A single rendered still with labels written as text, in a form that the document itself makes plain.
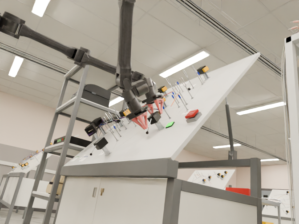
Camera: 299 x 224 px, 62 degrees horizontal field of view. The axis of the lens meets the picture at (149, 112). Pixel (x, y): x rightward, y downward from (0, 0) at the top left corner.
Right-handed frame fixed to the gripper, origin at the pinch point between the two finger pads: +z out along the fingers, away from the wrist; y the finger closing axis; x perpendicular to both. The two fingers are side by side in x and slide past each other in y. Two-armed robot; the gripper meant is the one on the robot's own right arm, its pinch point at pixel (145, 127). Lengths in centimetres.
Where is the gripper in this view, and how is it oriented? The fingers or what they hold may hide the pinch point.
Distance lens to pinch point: 118.5
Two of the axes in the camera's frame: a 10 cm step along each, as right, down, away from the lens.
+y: -7.3, 3.4, 5.9
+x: -5.1, 3.1, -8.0
